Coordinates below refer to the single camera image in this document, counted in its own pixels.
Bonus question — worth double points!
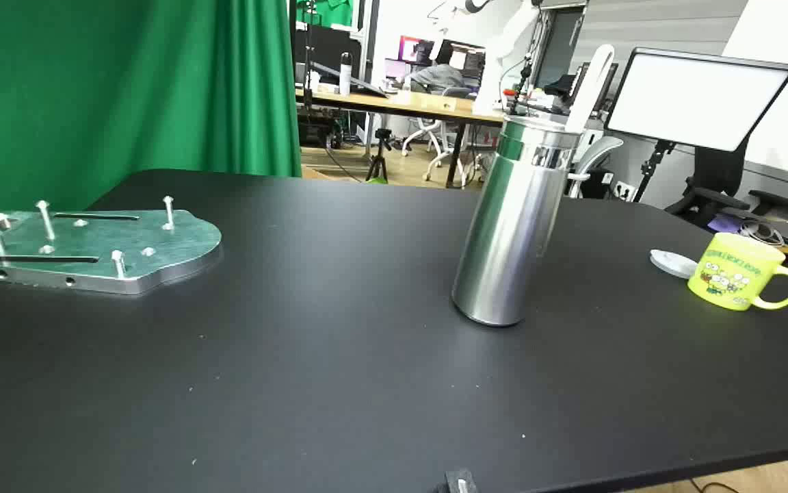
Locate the stainless steel flask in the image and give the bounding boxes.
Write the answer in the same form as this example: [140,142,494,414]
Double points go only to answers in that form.
[449,110,586,329]

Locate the white chair base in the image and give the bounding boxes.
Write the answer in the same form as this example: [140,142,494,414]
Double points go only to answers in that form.
[400,114,470,179]

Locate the wooden top desk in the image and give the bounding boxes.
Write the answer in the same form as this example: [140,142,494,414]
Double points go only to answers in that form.
[292,84,509,192]

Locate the white bottle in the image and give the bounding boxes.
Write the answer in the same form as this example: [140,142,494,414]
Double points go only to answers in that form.
[337,55,356,98]

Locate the small desktop monitor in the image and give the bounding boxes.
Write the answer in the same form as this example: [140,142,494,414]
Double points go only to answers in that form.
[396,35,438,69]

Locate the green tinted metal plate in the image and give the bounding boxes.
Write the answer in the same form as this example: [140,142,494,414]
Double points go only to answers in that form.
[0,206,223,298]

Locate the white office chair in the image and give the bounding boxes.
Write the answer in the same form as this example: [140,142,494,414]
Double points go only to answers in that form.
[563,126,630,199]

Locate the dark upright screen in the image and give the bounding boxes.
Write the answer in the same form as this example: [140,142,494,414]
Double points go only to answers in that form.
[528,3,587,94]

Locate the small white oval object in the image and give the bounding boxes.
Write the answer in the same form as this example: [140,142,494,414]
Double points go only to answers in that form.
[645,247,703,283]

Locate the black monitor stand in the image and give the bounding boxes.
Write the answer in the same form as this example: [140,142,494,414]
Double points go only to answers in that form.
[634,140,788,229]

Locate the white screen computer monitor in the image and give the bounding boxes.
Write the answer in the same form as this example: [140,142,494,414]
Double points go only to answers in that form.
[604,47,788,155]

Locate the yellow mug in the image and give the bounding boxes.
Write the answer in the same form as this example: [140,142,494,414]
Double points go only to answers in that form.
[683,229,788,315]

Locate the green curtain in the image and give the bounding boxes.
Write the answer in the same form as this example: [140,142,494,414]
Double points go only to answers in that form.
[0,0,303,229]

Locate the black camera tripod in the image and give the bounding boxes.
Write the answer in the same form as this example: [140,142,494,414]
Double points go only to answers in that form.
[361,126,393,185]

